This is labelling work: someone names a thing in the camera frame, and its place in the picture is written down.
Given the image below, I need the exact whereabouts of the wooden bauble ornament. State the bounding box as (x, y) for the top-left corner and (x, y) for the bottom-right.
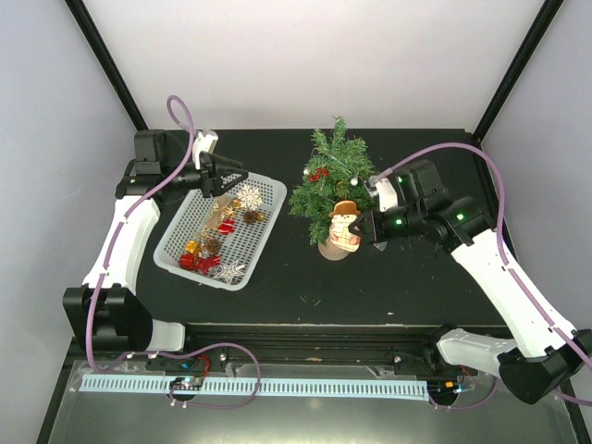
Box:
(329, 201), (361, 253)

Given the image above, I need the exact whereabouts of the white ball light string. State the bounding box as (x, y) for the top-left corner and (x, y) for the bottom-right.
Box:
(301, 150), (390, 252)

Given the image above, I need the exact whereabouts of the small green christmas tree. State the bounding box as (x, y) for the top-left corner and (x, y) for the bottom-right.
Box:
(289, 116), (377, 261)

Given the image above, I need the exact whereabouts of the red berry sprig ornament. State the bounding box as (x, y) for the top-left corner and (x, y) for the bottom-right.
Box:
(308, 167), (329, 182)

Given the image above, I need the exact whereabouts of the white plastic basket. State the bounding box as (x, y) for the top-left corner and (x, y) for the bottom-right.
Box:
(154, 173), (287, 291)

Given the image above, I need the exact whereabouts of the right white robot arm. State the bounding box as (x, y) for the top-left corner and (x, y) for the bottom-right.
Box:
(349, 160), (591, 404)

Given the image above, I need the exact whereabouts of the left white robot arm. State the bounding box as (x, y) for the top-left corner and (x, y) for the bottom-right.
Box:
(62, 129), (248, 369)

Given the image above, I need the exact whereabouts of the white wooden snowflake ornament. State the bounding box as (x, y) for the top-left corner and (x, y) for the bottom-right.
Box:
(237, 184), (263, 211)

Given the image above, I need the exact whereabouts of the brown pine cone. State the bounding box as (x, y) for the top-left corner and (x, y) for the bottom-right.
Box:
(243, 210), (265, 225)
(203, 238), (223, 255)

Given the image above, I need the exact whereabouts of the red santa figure ornament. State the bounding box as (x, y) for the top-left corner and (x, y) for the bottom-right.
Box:
(217, 219), (235, 235)

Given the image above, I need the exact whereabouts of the gold gift box ornament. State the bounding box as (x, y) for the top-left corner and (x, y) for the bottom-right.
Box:
(184, 240), (202, 256)

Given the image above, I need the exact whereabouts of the red bow ornament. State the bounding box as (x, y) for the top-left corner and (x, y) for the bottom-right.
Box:
(194, 255), (221, 276)

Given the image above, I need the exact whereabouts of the red gift box ornament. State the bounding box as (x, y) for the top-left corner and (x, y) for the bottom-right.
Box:
(179, 253), (198, 270)

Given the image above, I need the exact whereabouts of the silver star ornament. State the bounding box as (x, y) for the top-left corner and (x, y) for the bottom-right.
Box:
(213, 261), (246, 285)

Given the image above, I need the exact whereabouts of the small circuit board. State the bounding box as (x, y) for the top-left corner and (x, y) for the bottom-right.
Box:
(168, 376), (204, 391)

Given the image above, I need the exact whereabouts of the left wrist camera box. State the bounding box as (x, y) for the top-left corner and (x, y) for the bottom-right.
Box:
(191, 129), (218, 170)

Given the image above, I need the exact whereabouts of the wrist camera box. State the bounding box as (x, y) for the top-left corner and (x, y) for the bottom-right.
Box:
(191, 129), (218, 170)
(364, 176), (399, 213)

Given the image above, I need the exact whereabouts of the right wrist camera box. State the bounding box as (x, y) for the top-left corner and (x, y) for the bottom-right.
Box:
(364, 176), (399, 213)

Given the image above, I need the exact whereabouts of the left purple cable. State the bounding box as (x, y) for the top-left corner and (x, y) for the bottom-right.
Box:
(86, 94), (261, 411)

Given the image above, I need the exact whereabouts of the purple cable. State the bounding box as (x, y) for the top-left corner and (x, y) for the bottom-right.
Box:
(86, 94), (261, 411)
(374, 142), (592, 412)

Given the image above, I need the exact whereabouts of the light blue cable duct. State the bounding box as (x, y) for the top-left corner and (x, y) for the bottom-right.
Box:
(79, 375), (429, 401)

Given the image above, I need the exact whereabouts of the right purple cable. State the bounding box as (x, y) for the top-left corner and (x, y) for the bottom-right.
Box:
(374, 142), (592, 412)

